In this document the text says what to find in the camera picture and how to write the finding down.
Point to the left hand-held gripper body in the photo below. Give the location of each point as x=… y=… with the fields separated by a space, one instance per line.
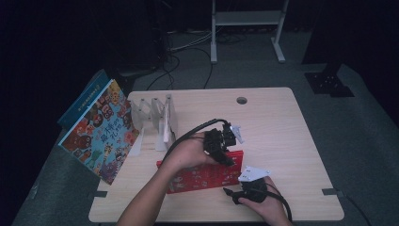
x=219 y=141

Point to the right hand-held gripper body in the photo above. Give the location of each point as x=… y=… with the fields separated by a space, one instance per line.
x=254 y=185

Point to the red picture book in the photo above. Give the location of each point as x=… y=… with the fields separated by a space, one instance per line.
x=200 y=175

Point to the white caterpillar picture book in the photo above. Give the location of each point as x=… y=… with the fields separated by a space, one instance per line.
x=167 y=122

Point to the clear acrylic book rack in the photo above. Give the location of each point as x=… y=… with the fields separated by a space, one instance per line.
x=150 y=113

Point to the colourful animal picture book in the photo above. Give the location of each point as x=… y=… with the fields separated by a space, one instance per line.
x=100 y=138

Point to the dark blue monster picture book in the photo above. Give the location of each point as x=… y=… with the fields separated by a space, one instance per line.
x=84 y=100

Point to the person's right hand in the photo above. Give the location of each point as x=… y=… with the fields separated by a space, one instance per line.
x=269 y=208

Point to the person's left hand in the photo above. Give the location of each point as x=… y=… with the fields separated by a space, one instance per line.
x=185 y=153

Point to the dark upright stand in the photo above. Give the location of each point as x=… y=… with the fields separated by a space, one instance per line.
x=161 y=31

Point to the black floor stand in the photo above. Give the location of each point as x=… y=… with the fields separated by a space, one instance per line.
x=329 y=81

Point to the white metal stand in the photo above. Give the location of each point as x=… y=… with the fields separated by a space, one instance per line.
x=247 y=19

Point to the grey table bracket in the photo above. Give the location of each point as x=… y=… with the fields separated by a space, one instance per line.
x=97 y=194
x=331 y=191

